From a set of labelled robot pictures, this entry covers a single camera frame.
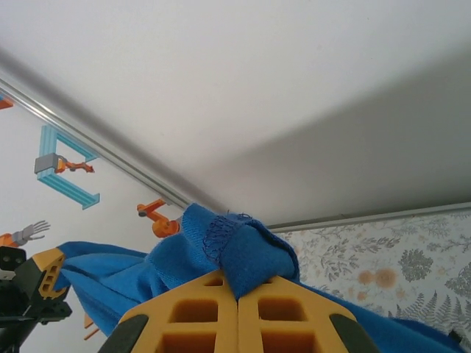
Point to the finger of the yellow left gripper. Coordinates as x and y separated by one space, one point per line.
51 263

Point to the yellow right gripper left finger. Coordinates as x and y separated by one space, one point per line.
191 323

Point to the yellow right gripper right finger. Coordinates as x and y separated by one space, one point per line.
287 323

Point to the blue t-shirt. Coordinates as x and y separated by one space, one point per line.
257 253

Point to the grey robot hand sticker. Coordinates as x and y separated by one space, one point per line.
29 231

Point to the blue rail robot sticker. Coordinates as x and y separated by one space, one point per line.
66 184

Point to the aluminium corner post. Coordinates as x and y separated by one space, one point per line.
110 156

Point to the aluminium back rail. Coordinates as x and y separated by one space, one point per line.
368 217

